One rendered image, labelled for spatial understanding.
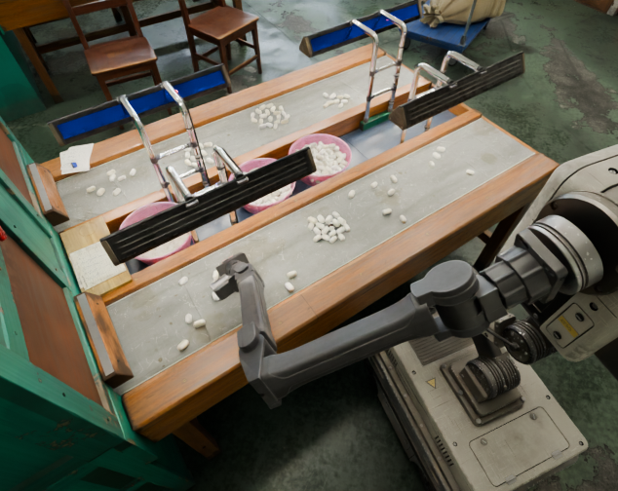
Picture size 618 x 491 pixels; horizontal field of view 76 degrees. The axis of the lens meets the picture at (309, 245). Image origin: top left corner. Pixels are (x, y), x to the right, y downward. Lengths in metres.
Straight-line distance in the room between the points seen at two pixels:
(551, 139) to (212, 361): 2.92
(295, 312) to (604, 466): 1.52
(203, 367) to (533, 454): 1.07
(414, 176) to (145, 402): 1.25
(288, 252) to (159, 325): 0.48
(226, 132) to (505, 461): 1.64
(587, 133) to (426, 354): 2.53
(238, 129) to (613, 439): 2.14
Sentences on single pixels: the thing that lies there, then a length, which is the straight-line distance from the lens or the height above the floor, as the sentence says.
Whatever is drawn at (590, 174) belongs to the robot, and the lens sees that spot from 0.75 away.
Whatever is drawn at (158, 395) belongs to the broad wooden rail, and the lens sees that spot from 1.23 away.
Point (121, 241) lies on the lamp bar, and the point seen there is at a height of 1.09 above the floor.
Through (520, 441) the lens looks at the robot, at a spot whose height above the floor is 0.47.
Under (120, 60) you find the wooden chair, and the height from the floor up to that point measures 0.46.
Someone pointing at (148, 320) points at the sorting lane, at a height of 0.74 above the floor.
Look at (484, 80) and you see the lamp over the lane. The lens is 1.67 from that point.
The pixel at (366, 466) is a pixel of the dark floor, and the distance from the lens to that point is 1.90.
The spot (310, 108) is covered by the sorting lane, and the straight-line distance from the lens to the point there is 2.01.
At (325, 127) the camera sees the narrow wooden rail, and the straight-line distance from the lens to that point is 1.85.
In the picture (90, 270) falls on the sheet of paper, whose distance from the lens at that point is 1.49.
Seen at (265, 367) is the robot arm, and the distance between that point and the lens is 0.72.
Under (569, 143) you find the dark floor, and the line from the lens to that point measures 3.51.
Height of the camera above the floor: 1.88
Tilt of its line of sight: 54 degrees down
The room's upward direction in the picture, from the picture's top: straight up
